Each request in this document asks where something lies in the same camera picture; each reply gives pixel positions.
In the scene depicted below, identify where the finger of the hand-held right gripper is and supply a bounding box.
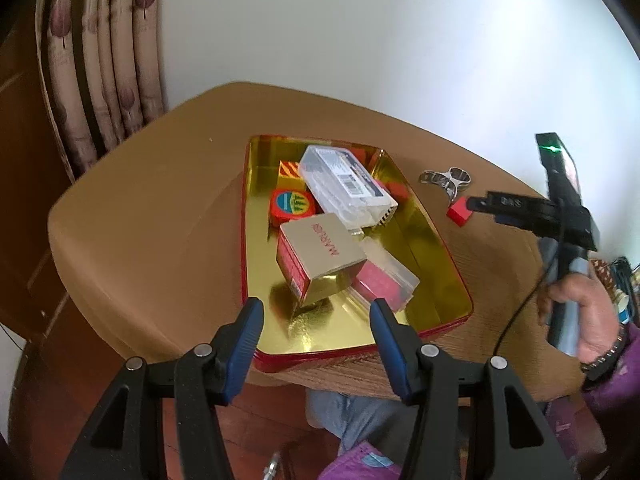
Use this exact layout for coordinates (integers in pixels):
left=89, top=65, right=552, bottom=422
left=466, top=191, right=551, bottom=227

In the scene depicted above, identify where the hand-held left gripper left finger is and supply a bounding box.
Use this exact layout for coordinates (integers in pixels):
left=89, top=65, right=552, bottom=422
left=60, top=296, right=265, bottom=480

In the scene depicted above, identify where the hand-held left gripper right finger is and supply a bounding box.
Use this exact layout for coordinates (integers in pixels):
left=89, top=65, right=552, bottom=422
left=369, top=298, right=576, bottom=480

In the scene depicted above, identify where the red and gold tin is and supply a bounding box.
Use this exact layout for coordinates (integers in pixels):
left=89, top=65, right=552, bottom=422
left=240, top=134, right=474, bottom=374

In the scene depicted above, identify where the clear box with red contents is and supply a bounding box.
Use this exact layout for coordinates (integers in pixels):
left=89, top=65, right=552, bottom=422
left=350, top=237, right=421, bottom=313

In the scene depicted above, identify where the beige cardboard box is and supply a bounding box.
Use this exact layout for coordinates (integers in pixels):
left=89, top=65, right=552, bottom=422
left=276, top=211, right=368, bottom=309

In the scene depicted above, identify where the clear plastic box with label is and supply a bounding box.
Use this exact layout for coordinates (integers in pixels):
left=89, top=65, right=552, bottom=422
left=298, top=144, right=399, bottom=227

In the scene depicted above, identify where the small red yellow striped box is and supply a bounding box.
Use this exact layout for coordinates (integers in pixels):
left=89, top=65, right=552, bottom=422
left=277, top=160, right=307, bottom=192

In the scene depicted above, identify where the person's right forearm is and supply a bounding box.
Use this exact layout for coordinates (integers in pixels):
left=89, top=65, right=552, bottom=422
left=582, top=320, right=640, bottom=480

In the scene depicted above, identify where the person's right hand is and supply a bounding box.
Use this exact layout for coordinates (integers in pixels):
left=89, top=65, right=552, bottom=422
left=537, top=260, right=628, bottom=366

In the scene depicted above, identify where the dotted brown box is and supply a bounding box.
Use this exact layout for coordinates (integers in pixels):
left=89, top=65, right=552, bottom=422
left=590, top=259, right=625, bottom=292

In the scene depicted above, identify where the person's blue jeans leg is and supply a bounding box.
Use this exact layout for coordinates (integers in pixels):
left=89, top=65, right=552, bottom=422
left=305, top=387, right=426, bottom=461

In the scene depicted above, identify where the person's purple clothing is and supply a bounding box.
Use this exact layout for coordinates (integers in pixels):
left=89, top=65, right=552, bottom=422
left=320, top=440, right=403, bottom=480

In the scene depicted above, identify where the brown wooden cabinet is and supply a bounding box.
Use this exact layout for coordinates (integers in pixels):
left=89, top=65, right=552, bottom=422
left=0, top=10, right=76, bottom=341

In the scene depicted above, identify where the beige patterned curtain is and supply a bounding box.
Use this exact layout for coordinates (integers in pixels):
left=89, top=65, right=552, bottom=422
left=35, top=0, right=168, bottom=181

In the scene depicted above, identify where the black cable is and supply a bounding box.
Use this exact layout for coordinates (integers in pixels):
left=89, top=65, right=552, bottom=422
left=492, top=240, right=566, bottom=358

